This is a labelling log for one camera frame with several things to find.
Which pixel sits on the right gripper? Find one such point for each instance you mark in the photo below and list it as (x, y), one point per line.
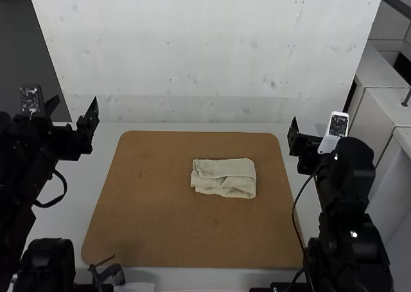
(308, 154)

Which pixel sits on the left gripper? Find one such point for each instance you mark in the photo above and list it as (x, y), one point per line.
(69, 141)

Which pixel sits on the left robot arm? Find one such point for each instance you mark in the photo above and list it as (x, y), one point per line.
(19, 151)

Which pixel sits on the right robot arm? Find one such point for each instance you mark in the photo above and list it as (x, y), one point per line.
(353, 176)

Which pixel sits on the pale towel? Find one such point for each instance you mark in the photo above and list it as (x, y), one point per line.
(231, 176)

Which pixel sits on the white cabinet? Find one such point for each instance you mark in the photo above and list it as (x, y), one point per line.
(382, 112)

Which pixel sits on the cork mat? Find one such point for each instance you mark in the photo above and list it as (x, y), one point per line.
(144, 192)

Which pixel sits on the black clamp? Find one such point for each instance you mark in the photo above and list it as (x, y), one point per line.
(107, 272)

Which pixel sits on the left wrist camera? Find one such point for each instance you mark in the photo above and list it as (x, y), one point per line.
(31, 100)

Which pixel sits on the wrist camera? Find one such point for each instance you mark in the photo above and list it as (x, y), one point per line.
(31, 100)
(335, 128)

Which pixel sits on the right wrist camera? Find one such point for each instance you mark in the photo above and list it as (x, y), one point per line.
(335, 128)

